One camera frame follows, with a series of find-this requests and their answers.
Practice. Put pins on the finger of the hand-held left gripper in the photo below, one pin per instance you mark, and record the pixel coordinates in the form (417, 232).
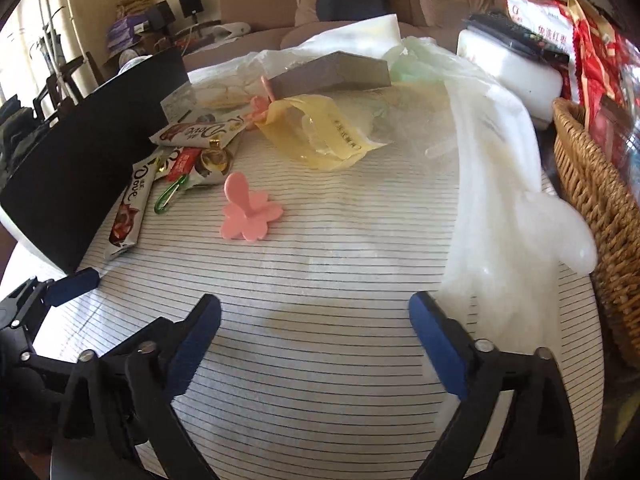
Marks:
(75, 282)

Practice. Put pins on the clear plastic bag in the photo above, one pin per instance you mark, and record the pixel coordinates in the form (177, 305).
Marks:
(490, 160)

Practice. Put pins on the white curved device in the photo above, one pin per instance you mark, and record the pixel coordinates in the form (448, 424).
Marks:
(232, 31)

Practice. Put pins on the purple cardboard box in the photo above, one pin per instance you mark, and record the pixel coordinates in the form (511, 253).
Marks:
(127, 32)

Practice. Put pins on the red white snack packet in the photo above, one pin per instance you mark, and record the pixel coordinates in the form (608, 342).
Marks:
(535, 10)

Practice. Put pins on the yellow plastic bag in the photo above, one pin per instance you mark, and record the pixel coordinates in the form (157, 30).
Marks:
(325, 135)

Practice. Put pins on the brown gold chocolate packet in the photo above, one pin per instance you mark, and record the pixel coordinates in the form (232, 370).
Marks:
(215, 162)

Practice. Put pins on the green carabiner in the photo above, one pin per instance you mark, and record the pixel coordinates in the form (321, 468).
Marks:
(170, 197)

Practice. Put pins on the brown white chocolate packet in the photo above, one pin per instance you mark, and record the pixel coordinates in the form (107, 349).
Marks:
(127, 210)
(200, 132)

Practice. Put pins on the white plastic container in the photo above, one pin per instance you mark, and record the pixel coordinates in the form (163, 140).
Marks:
(510, 85)

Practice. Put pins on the white plastic bag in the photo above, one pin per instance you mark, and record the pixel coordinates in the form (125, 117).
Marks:
(365, 27)

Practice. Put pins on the black remote control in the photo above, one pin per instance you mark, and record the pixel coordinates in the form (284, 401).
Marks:
(515, 35)

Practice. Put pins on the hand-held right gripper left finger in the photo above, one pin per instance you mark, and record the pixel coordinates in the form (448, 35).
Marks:
(195, 340)

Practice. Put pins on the black speaker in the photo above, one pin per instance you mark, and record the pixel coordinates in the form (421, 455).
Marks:
(162, 16)
(191, 2)

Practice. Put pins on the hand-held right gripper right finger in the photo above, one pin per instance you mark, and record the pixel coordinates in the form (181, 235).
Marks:
(440, 345)

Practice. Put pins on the dark wooden chair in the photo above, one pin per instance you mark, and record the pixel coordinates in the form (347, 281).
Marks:
(65, 85)

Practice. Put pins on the pale printed paper packet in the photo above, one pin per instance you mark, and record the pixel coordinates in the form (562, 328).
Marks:
(200, 100)

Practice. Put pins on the brown fabric sofa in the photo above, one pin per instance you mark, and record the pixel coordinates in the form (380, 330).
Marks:
(450, 0)

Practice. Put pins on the dark blue cushion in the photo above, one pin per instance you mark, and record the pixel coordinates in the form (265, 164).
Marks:
(350, 2)

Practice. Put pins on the wicker basket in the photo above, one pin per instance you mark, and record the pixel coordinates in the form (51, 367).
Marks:
(590, 185)

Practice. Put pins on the grey brown cardboard box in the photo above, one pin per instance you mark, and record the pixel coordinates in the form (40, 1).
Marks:
(330, 77)

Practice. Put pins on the dark box white interior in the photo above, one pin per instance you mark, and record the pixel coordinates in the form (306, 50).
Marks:
(75, 170)

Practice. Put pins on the red gold snack packet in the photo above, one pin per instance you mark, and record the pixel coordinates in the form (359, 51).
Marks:
(600, 50)

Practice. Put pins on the small red packet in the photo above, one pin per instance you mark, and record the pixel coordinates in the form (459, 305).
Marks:
(182, 165)

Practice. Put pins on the green tinted plastic bag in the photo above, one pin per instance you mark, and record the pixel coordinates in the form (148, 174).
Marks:
(415, 65)

